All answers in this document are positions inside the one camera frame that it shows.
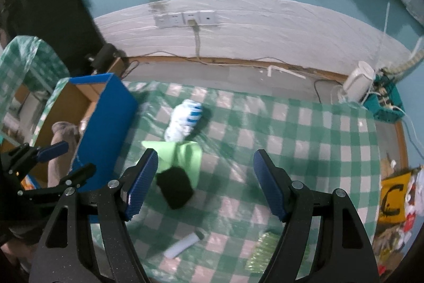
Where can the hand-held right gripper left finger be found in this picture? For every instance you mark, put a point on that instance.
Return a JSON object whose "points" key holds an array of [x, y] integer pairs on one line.
{"points": [[142, 185]]}

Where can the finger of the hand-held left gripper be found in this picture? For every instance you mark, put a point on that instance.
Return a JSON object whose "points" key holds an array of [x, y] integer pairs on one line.
{"points": [[78, 174], [53, 150]]}

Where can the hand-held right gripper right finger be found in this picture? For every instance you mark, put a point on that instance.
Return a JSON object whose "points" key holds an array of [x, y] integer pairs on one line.
{"points": [[270, 187]]}

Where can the grey sock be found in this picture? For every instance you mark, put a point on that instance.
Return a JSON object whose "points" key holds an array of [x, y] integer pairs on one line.
{"points": [[61, 137]]}

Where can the light green cloth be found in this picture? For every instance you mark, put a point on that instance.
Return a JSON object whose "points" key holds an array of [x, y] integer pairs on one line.
{"points": [[188, 158]]}

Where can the blue-edged cardboard box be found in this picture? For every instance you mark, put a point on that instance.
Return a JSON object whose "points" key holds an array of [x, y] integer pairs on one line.
{"points": [[109, 124]]}

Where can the green checkered tablecloth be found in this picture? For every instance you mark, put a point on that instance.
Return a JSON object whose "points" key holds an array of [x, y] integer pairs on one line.
{"points": [[298, 137]]}

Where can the green transparent plastic packet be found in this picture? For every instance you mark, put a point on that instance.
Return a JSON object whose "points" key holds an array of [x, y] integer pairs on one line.
{"points": [[263, 251]]}

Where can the white plastic tube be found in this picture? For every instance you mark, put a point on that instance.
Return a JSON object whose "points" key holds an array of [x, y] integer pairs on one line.
{"points": [[182, 245]]}

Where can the green checkered plastic cover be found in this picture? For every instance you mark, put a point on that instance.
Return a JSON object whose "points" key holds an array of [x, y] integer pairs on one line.
{"points": [[16, 61]]}

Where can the yellow bag with black print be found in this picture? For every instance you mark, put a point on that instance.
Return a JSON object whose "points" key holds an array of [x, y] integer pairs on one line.
{"points": [[396, 196]]}

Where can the white cylindrical container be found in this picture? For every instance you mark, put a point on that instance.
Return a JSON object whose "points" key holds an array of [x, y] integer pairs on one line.
{"points": [[357, 80]]}

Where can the teal plastic basket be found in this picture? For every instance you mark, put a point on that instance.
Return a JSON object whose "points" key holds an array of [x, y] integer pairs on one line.
{"points": [[386, 110]]}

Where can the red white plastic bag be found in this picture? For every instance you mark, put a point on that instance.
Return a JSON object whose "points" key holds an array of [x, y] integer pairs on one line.
{"points": [[414, 203]]}

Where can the dark tall furniture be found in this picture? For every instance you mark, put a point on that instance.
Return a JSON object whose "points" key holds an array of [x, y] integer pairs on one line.
{"points": [[43, 4]]}

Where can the black camera device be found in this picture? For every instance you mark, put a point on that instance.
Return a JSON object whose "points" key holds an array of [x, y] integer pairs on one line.
{"points": [[103, 56]]}

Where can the white plastic wall covering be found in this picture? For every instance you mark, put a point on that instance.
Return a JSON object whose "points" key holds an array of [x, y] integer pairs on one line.
{"points": [[281, 31]]}

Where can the white wall socket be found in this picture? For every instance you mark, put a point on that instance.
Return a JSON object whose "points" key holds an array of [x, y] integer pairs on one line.
{"points": [[208, 18], [176, 20], [188, 16], [161, 21]]}

